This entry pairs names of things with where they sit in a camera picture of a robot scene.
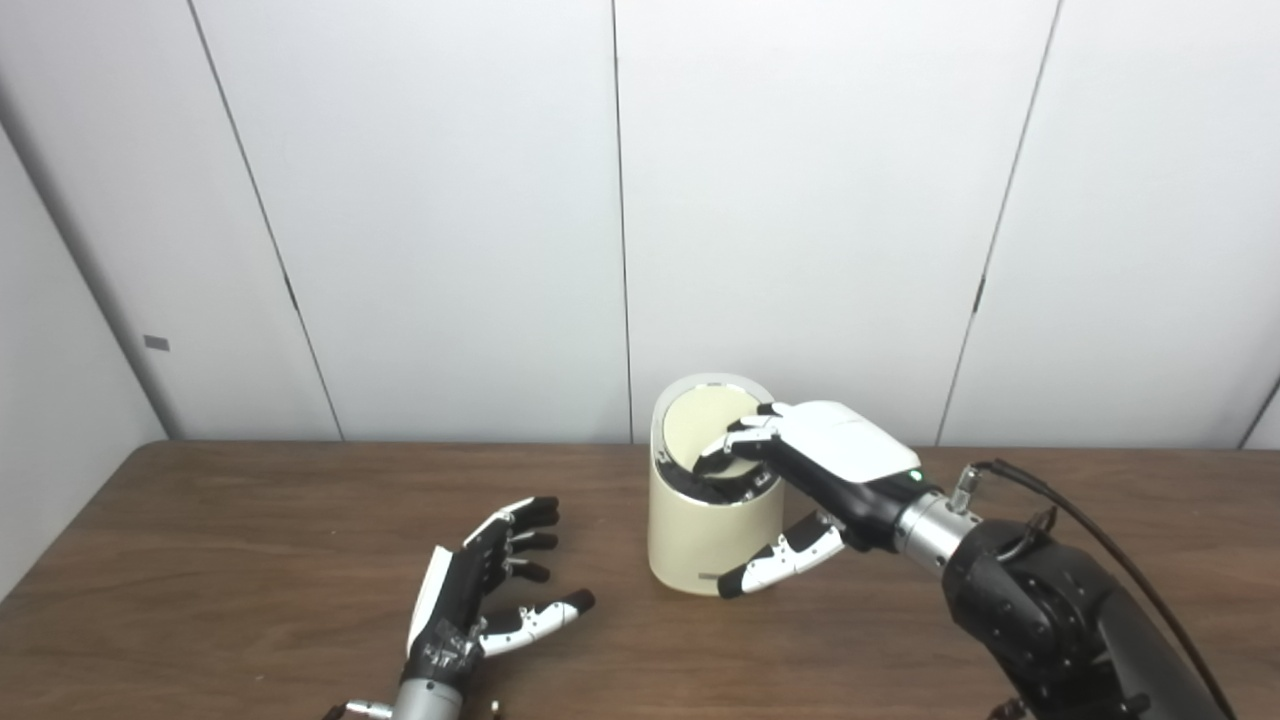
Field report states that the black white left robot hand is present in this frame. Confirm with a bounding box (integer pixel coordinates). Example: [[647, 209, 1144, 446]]
[[400, 496, 596, 686]]

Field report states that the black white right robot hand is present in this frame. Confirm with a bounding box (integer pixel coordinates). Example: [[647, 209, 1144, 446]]
[[697, 400, 923, 599]]

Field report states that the cream round bin lid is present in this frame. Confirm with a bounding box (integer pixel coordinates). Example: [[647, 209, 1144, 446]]
[[663, 385, 766, 476]]

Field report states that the cream-colored round bin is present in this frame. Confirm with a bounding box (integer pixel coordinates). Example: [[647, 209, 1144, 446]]
[[647, 373, 786, 596]]

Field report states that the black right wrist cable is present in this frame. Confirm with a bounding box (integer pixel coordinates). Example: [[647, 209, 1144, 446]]
[[950, 459, 1241, 720]]

